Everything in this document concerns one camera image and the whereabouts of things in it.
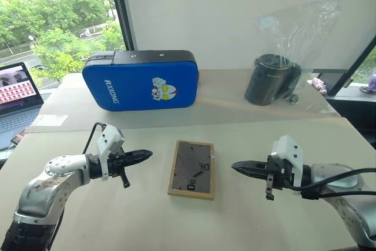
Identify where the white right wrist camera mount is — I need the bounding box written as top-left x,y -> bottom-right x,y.
270,135 -> 304,189

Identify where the blue cartoon print pad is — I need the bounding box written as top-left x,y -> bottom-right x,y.
82,49 -> 199,112

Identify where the clear plastic bag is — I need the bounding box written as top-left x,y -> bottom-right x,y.
251,0 -> 345,108

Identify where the wooden picture frame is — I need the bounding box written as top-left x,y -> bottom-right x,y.
167,140 -> 216,201

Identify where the black window frame post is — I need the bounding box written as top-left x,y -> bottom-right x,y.
106,0 -> 139,52

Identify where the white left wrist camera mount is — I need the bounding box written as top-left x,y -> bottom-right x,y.
96,125 -> 126,182

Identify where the open laptop computer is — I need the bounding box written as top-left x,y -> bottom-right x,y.
0,62 -> 45,150

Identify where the pink small object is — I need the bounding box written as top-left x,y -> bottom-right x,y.
312,76 -> 328,95

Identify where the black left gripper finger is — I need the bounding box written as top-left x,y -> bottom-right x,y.
128,149 -> 154,160
130,154 -> 153,167

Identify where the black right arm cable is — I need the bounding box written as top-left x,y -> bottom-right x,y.
287,168 -> 376,200

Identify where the purple small object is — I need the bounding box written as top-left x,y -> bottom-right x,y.
359,73 -> 376,93

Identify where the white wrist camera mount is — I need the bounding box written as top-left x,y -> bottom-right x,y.
270,135 -> 304,189
96,125 -> 126,182

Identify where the black cylindrical container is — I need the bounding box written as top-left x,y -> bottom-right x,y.
244,53 -> 303,106

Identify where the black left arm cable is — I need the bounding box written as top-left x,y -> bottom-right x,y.
82,122 -> 107,155

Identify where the black slanted window frame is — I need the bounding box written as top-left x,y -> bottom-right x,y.
312,34 -> 376,96

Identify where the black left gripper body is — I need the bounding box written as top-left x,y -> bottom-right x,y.
106,151 -> 132,189

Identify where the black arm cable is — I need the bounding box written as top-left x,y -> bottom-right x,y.
287,168 -> 376,200
82,122 -> 107,155

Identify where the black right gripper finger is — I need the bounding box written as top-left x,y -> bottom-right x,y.
231,160 -> 269,170
233,167 -> 269,179

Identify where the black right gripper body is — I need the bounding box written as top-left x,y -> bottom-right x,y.
264,155 -> 291,202

